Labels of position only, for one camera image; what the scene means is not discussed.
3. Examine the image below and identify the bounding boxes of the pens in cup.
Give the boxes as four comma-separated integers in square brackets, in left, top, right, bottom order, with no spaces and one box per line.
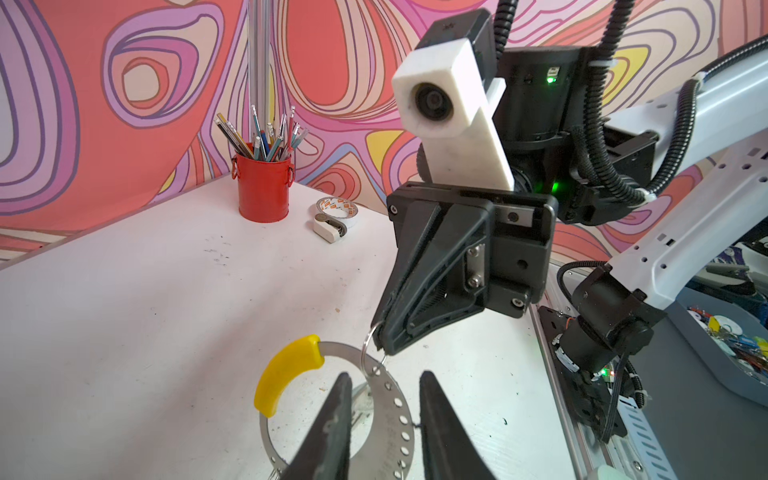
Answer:
[214,105,310,163]

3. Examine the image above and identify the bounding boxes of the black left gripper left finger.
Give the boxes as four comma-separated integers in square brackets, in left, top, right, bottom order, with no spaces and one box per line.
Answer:
[281,373,352,480]

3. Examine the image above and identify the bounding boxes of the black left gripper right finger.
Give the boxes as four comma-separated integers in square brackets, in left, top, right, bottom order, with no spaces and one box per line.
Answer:
[419,371,495,480]

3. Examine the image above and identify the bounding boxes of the grey bin with items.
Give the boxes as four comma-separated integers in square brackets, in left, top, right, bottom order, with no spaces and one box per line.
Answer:
[666,288,767,407]

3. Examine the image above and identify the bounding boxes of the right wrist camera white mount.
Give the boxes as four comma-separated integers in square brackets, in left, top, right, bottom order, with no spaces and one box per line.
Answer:
[392,8,514,191]

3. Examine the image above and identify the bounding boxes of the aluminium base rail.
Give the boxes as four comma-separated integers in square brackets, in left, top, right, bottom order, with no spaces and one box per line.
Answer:
[530,261,676,479]

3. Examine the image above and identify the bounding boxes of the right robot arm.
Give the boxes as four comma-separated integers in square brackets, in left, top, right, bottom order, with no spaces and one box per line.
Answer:
[371,38,767,440]

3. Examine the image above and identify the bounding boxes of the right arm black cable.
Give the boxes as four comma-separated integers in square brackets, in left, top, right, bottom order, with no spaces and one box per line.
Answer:
[491,0,768,208]

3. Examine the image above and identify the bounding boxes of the metal keyring organizer yellow grip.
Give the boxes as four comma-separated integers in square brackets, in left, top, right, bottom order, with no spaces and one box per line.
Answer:
[254,335,415,479]

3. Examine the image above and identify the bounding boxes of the red pen cup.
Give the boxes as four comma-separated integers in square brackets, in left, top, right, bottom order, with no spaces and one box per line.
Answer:
[231,154,295,223]

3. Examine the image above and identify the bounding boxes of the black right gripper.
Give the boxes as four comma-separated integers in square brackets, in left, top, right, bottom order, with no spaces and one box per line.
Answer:
[371,182,557,356]

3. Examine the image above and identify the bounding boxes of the tape roll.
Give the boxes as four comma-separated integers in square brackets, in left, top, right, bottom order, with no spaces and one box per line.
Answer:
[315,196,359,228]

